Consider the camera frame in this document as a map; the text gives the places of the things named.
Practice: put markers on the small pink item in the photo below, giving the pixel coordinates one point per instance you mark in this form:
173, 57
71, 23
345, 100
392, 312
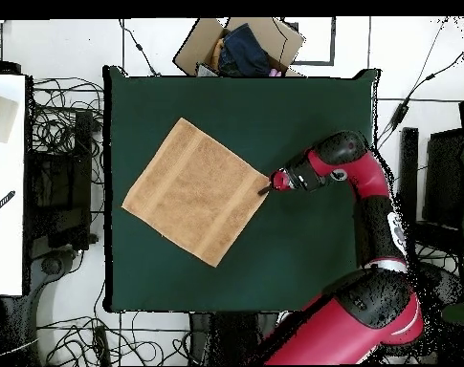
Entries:
276, 72

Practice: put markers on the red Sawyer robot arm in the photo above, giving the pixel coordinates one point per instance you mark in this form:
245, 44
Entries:
369, 172

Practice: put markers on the dark blue jeans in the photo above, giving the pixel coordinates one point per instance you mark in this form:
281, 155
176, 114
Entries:
243, 49

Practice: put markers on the black power strip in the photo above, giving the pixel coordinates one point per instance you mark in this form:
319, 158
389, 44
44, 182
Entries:
101, 344

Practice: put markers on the black stand base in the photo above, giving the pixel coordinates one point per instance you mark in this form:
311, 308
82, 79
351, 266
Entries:
446, 283
51, 264

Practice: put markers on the black striped tool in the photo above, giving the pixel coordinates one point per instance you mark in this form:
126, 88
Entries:
2, 203

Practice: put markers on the dark green table cloth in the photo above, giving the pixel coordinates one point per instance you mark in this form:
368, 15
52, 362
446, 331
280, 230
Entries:
273, 114

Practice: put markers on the black stand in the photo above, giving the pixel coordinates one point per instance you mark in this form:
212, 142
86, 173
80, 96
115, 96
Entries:
409, 153
82, 153

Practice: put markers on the tan terry towel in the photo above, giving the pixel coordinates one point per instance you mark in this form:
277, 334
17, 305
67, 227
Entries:
197, 191

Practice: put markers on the white desk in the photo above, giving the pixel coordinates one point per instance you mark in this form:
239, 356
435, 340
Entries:
5, 229

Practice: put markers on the brown cardboard box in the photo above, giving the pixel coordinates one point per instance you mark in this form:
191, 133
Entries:
193, 49

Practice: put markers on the beige box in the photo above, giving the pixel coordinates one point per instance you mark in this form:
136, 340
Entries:
0, 118

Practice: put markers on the orange cloth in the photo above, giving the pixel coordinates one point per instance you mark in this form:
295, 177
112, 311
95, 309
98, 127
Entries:
217, 51

